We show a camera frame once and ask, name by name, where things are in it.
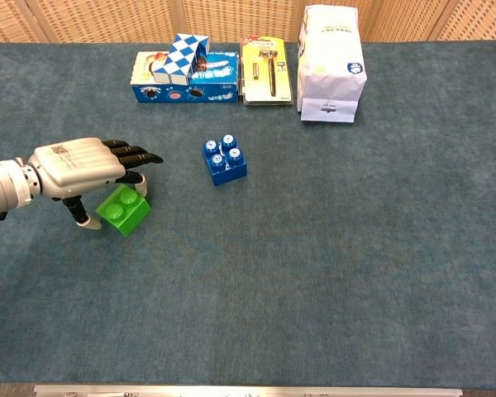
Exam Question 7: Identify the blue toy brick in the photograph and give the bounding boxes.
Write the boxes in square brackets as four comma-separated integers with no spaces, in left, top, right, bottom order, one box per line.
[201,133,248,187]

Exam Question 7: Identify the white paper bag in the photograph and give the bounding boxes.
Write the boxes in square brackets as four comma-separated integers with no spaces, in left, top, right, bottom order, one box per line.
[296,4,368,125]

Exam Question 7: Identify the blue white snake puzzle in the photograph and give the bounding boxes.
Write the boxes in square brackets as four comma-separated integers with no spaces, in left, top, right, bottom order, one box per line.
[151,33,211,86]

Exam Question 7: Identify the woven wooden folding screen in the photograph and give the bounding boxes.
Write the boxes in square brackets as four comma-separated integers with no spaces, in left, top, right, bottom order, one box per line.
[0,0,496,44]

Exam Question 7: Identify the yellow razor blister pack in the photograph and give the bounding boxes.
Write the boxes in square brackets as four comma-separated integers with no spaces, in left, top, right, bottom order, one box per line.
[240,36,294,107]

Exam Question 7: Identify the aluminium profile rail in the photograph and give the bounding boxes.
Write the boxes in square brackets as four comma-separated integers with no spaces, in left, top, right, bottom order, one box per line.
[32,383,464,397]

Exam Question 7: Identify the green toy brick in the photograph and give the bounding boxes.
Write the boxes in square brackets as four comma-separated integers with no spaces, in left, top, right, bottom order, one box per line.
[94,184,153,237]

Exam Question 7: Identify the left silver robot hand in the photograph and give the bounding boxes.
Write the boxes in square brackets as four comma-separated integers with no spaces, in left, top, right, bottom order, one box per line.
[26,137,165,231]

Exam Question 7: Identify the blue printed cardboard box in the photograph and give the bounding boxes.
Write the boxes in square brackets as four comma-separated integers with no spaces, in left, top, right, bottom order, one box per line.
[130,50,240,104]

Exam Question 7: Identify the teal felt table cloth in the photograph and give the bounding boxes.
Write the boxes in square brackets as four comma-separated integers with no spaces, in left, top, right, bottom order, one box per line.
[0,40,496,390]

